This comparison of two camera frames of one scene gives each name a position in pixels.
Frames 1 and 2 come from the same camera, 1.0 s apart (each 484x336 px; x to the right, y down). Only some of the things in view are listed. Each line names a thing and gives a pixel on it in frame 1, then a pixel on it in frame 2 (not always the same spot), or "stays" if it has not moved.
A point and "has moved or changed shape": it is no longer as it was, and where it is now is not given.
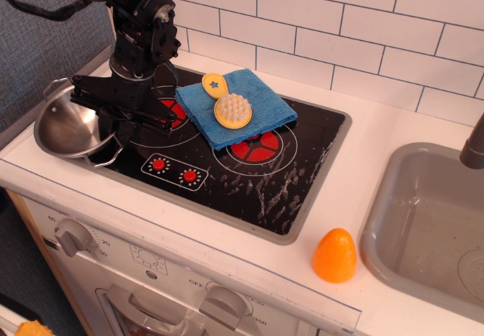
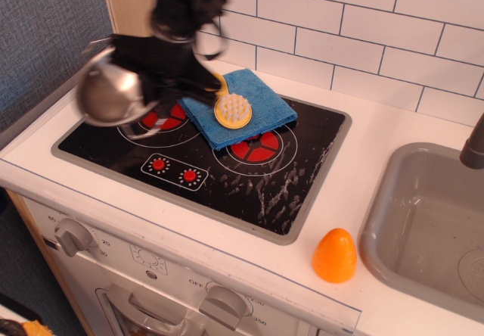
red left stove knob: (158, 164) stays
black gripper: (134, 100) → (168, 66)
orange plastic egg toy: (335, 257) stays
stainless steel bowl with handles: (66, 126) has moved or changed shape
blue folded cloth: (198, 107) stays
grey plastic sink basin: (424, 232) stays
